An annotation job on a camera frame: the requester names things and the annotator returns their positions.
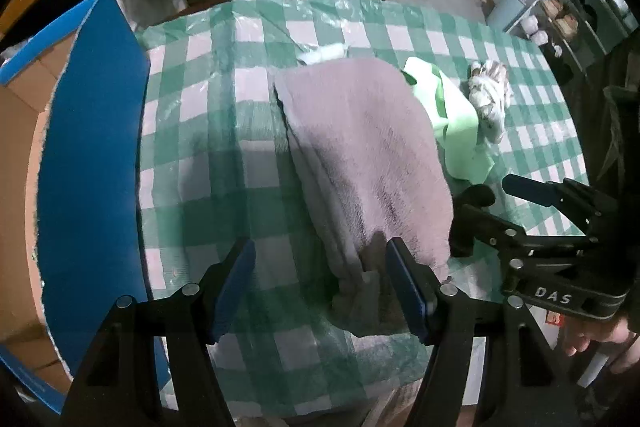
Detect person's right hand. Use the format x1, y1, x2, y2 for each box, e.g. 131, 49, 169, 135
562, 314, 637, 375

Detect white grey patterned cloth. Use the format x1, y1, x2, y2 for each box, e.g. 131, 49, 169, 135
467, 61, 513, 145

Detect grey fluffy towel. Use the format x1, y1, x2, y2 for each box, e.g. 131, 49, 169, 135
272, 57, 455, 340

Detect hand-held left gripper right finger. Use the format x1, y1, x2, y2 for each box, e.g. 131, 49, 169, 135
385, 237, 591, 427

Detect white bundle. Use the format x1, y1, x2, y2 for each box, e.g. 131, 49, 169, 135
119, 0, 187, 28

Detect light green cloth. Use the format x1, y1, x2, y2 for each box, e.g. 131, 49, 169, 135
402, 56, 496, 182

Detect green white checkered tablecloth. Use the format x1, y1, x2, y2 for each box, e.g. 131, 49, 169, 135
134, 0, 588, 418

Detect blue cardboard flap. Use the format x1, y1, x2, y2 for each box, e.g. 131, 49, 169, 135
0, 0, 171, 415

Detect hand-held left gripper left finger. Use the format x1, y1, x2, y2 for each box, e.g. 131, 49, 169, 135
60, 237, 257, 427

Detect small white cloth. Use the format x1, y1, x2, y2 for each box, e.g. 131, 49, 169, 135
299, 47, 348, 66

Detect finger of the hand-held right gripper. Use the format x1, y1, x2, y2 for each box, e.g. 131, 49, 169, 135
501, 173, 626, 238
449, 184, 586, 263

